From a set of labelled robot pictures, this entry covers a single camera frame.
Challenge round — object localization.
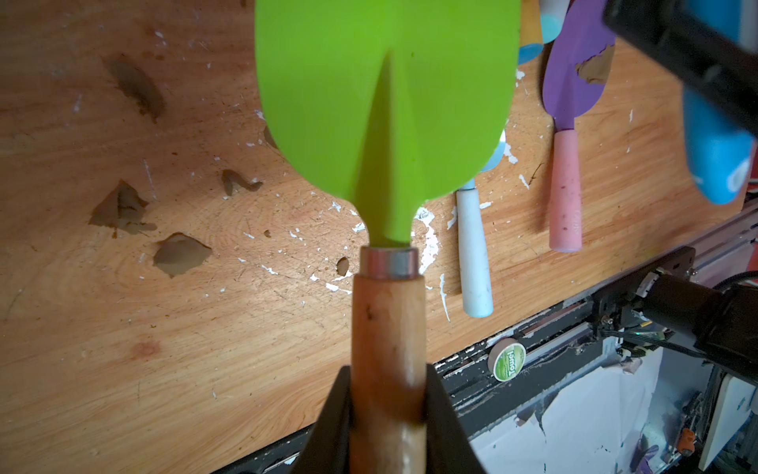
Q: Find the light blue trowel front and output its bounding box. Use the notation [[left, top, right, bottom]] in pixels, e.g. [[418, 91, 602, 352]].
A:
[[454, 129, 509, 320]]

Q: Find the green round sticker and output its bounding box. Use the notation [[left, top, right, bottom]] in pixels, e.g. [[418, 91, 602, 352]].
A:
[[488, 338, 527, 382]]

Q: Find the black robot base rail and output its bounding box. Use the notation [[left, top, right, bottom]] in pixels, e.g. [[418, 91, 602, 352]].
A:
[[212, 245, 697, 474]]

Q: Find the light blue trowel back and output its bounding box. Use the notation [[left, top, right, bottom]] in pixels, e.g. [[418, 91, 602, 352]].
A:
[[539, 0, 570, 45]]

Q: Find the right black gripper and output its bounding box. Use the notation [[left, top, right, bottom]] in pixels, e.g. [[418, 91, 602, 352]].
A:
[[603, 1, 757, 135]]

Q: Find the purple trowel pink handle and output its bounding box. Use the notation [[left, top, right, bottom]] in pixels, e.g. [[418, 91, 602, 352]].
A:
[[542, 0, 616, 253]]

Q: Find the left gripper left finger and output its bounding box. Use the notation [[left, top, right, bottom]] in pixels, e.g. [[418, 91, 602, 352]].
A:
[[291, 365, 353, 474]]

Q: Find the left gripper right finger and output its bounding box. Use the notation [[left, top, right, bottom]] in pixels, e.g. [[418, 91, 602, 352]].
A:
[[424, 365, 486, 474]]

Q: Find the green trowel wooden handle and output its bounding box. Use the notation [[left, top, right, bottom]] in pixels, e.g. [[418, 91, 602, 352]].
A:
[[253, 0, 523, 474]]

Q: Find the light blue trowel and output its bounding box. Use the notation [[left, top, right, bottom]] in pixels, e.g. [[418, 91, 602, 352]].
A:
[[539, 0, 570, 45], [454, 129, 509, 320]]

